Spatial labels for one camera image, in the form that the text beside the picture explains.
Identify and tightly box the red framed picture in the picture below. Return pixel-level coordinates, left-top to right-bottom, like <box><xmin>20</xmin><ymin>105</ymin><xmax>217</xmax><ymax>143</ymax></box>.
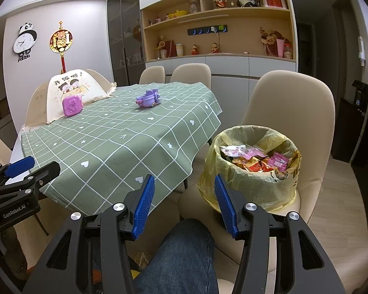
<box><xmin>261</xmin><ymin>0</ymin><xmax>287</xmax><ymax>9</ymax></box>

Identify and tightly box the black power track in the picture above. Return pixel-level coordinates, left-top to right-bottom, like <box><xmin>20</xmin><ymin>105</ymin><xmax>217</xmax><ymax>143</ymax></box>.
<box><xmin>188</xmin><ymin>24</ymin><xmax>228</xmax><ymax>36</ymax></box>

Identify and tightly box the red gold hanging ornament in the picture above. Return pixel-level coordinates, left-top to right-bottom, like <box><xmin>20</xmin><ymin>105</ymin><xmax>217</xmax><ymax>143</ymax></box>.
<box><xmin>50</xmin><ymin>21</ymin><xmax>73</xmax><ymax>74</ymax></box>

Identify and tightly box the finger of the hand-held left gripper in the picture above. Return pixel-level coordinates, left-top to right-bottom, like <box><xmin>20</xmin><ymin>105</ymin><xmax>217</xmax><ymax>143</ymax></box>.
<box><xmin>0</xmin><ymin>162</ymin><xmax>61</xmax><ymax>203</ymax></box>
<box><xmin>0</xmin><ymin>156</ymin><xmax>36</xmax><ymax>189</ymax></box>

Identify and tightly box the trash bin with yellow bag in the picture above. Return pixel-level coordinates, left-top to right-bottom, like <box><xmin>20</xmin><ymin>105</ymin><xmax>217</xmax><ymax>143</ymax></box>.
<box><xmin>197</xmin><ymin>125</ymin><xmax>302</xmax><ymax>230</ymax></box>

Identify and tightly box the white wooden wall cabinet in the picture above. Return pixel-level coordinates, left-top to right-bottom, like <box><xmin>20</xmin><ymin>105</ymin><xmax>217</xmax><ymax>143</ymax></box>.
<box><xmin>139</xmin><ymin>0</ymin><xmax>298</xmax><ymax>98</ymax></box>

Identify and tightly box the pile of snack wrappers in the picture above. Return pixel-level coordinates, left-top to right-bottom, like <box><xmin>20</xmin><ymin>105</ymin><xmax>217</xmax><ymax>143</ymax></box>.
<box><xmin>219</xmin><ymin>144</ymin><xmax>290</xmax><ymax>173</ymax></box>

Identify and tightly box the yellow flower decoration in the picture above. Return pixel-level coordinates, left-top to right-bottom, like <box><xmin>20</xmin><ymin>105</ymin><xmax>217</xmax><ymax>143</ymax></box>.
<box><xmin>155</xmin><ymin>35</ymin><xmax>167</xmax><ymax>59</ymax></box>

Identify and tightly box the person's jeans leg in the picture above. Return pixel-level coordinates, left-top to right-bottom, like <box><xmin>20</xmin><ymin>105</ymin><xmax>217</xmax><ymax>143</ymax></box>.
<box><xmin>133</xmin><ymin>219</ymin><xmax>220</xmax><ymax>294</ymax></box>

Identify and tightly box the green checked tablecloth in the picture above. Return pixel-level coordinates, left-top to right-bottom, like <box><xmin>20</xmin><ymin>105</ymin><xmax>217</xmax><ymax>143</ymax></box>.
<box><xmin>20</xmin><ymin>81</ymin><xmax>223</xmax><ymax>216</ymax></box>

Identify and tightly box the dried flower bouquet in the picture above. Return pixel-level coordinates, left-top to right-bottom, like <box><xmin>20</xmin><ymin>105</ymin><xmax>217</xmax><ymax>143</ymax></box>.
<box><xmin>259</xmin><ymin>27</ymin><xmax>285</xmax><ymax>57</ymax></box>

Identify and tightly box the purple plastic toy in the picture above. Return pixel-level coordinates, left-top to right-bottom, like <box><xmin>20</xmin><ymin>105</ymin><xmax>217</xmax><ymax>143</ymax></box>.
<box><xmin>136</xmin><ymin>89</ymin><xmax>161</xmax><ymax>108</ymax></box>

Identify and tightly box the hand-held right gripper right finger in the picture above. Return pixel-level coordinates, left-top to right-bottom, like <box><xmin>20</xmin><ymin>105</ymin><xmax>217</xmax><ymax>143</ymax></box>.
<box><xmin>214</xmin><ymin>174</ymin><xmax>346</xmax><ymax>294</ymax></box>

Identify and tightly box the panda wall clock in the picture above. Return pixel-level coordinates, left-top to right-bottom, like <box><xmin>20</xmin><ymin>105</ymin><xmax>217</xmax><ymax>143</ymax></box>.
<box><xmin>14</xmin><ymin>22</ymin><xmax>38</xmax><ymax>63</ymax></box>

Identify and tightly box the large beige dining chair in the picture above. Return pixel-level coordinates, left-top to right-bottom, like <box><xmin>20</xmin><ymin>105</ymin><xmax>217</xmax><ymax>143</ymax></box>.
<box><xmin>177</xmin><ymin>70</ymin><xmax>334</xmax><ymax>294</ymax></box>

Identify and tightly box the dark red bag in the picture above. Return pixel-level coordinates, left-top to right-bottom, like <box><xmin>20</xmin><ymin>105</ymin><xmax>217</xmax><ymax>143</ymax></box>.
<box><xmin>164</xmin><ymin>40</ymin><xmax>177</xmax><ymax>58</ymax></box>

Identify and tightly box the white wall intercom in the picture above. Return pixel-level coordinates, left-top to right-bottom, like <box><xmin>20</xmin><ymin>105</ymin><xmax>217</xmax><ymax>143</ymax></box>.
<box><xmin>358</xmin><ymin>36</ymin><xmax>365</xmax><ymax>67</ymax></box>

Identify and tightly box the black countertop appliance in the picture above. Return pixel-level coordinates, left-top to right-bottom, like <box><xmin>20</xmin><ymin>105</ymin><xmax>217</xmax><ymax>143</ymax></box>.
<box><xmin>353</xmin><ymin>80</ymin><xmax>368</xmax><ymax>114</ymax></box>

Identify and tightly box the purple square toy case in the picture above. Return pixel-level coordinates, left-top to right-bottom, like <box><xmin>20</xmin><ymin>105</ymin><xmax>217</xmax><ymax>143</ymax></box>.
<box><xmin>62</xmin><ymin>96</ymin><xmax>84</xmax><ymax>117</ymax></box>

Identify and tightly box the dark glass cabinet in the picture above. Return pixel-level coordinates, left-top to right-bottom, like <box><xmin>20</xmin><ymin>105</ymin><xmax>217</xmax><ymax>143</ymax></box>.
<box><xmin>107</xmin><ymin>0</ymin><xmax>146</xmax><ymax>87</ymax></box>

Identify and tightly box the white printed food cover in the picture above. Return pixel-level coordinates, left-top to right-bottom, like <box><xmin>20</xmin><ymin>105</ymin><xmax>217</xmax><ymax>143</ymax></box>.
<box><xmin>46</xmin><ymin>68</ymin><xmax>117</xmax><ymax>124</ymax></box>

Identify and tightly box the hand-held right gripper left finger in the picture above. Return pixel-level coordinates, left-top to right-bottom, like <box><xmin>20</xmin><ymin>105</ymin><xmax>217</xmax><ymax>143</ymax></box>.
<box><xmin>22</xmin><ymin>174</ymin><xmax>156</xmax><ymax>294</ymax></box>

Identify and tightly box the black cabinet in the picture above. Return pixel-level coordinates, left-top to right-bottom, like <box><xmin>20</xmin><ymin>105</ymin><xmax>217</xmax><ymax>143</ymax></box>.
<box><xmin>331</xmin><ymin>96</ymin><xmax>368</xmax><ymax>232</ymax></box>

